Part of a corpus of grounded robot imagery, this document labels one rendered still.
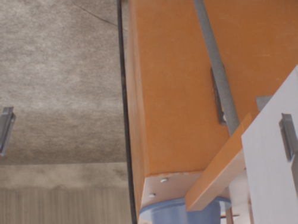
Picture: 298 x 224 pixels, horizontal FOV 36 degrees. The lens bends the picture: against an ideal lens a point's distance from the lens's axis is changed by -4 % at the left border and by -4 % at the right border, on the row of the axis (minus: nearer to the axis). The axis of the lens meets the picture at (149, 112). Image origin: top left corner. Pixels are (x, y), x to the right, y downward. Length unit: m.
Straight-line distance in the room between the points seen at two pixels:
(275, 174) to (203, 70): 0.56
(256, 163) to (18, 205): 2.23
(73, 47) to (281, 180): 1.20
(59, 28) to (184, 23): 0.53
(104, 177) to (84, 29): 1.38
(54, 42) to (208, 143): 0.78
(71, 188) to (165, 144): 1.79
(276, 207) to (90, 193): 2.23
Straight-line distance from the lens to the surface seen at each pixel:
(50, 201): 2.75
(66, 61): 1.74
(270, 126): 0.59
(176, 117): 1.04
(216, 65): 0.92
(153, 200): 1.18
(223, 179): 0.90
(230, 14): 1.20
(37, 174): 2.80
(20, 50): 1.68
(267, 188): 0.61
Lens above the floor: 0.88
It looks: 24 degrees down
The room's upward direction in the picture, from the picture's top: 175 degrees clockwise
